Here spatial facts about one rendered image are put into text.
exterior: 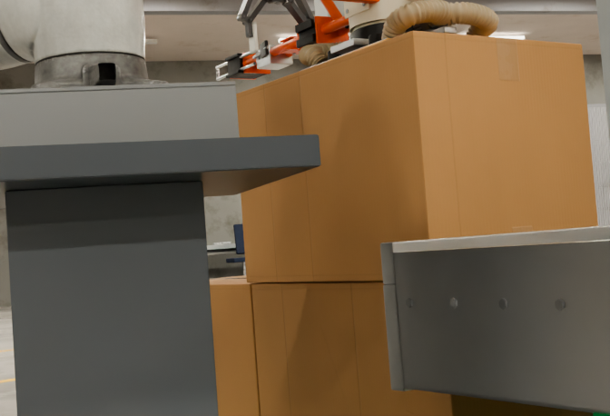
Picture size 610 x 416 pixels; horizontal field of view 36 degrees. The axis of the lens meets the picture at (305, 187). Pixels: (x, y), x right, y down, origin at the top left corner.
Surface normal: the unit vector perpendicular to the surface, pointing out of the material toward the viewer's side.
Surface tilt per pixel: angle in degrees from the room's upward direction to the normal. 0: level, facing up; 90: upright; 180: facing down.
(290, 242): 90
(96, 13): 92
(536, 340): 90
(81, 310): 90
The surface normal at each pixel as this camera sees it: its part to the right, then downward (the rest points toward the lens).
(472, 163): 0.54, -0.09
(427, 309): -0.83, 0.03
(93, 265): 0.29, -0.08
